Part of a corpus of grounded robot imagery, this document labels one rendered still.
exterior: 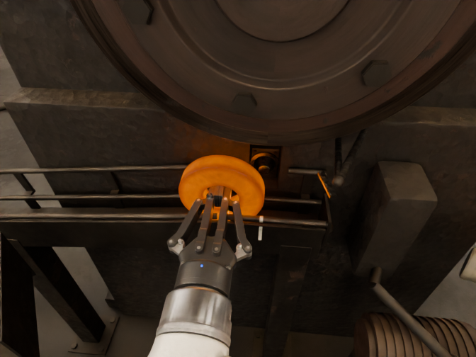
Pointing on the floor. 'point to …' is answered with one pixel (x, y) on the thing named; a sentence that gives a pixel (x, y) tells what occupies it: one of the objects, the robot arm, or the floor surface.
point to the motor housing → (386, 338)
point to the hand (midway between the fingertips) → (221, 186)
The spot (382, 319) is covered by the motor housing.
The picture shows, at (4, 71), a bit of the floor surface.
